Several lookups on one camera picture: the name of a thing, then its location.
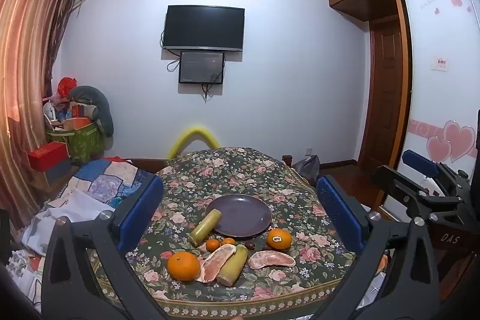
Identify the black television cable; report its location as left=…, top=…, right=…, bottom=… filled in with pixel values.
left=160, top=29, right=181, bottom=73

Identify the black wall television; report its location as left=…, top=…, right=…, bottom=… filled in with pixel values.
left=162, top=5, right=245, bottom=52

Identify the blue patchwork quilt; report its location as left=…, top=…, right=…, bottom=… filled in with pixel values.
left=73, top=157, right=158, bottom=209

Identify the large orange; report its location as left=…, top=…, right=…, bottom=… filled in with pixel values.
left=167, top=251, right=201, bottom=282

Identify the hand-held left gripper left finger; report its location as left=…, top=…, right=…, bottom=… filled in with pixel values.
left=41, top=172, right=169, bottom=320

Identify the peeled pomelo segment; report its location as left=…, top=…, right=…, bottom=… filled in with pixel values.
left=248, top=250, right=296, bottom=270
left=197, top=244, right=237, bottom=283

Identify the purple plate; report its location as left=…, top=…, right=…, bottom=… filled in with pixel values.
left=205, top=194, right=272, bottom=238

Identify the small black monitor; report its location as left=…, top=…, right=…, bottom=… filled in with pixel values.
left=179, top=51, right=226, bottom=84

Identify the orange with sticker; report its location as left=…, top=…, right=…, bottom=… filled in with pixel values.
left=266, top=228, right=292, bottom=252

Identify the wooden wardrobe with hearts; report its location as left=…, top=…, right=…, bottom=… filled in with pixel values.
left=325, top=0, right=480, bottom=223

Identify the brown wooden door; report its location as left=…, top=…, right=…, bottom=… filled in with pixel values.
left=369, top=18, right=405, bottom=165

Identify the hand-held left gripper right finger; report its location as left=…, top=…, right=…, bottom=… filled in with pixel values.
left=311, top=175, right=441, bottom=320

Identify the green patterned bag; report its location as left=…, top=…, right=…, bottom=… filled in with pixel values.
left=47, top=119, right=106, bottom=163

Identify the grey bag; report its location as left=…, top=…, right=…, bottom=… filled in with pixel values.
left=292, top=155, right=321, bottom=186

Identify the orange box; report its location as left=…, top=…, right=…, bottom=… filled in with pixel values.
left=64, top=118, right=92, bottom=131

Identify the dark wooden bed frame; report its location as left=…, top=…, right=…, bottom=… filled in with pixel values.
left=127, top=158, right=169, bottom=174

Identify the floral tablecloth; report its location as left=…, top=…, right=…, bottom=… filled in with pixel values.
left=88, top=147, right=357, bottom=317

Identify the white papers pile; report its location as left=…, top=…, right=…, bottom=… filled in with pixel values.
left=22, top=189, right=117, bottom=257

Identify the red box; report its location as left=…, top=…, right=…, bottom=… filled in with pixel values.
left=28, top=141, right=70, bottom=171

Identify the yellow foam tube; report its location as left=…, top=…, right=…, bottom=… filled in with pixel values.
left=167, top=126, right=220, bottom=160

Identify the brown patterned curtain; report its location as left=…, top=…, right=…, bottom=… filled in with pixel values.
left=47, top=0, right=89, bottom=92

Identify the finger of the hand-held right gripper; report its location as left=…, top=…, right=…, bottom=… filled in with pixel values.
left=371, top=164, right=466, bottom=219
left=402, top=150, right=471, bottom=189

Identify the blue-grey box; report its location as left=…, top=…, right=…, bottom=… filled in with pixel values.
left=41, top=157, right=74, bottom=186

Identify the pink striped curtain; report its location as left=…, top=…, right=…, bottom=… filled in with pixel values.
left=0, top=0, right=76, bottom=231

